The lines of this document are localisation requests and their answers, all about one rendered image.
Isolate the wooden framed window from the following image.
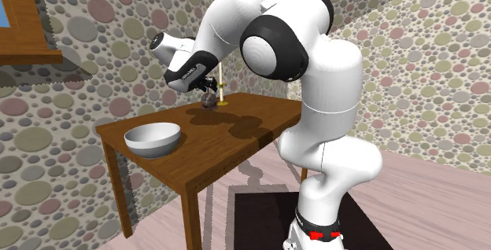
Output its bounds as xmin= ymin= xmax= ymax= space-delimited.
xmin=0 ymin=0 xmax=64 ymax=66

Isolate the white candle on yellow holder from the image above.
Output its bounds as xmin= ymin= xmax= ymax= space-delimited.
xmin=216 ymin=61 xmax=229 ymax=107

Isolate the white bowl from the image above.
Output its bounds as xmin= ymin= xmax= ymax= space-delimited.
xmin=124 ymin=122 xmax=182 ymax=160

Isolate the dark robot stand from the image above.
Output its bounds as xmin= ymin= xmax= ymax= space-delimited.
xmin=234 ymin=191 xmax=395 ymax=250

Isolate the brown wooden table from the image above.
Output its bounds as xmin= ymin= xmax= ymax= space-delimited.
xmin=94 ymin=91 xmax=309 ymax=250

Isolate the dark brown round object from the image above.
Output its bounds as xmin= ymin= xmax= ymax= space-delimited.
xmin=201 ymin=92 xmax=218 ymax=111

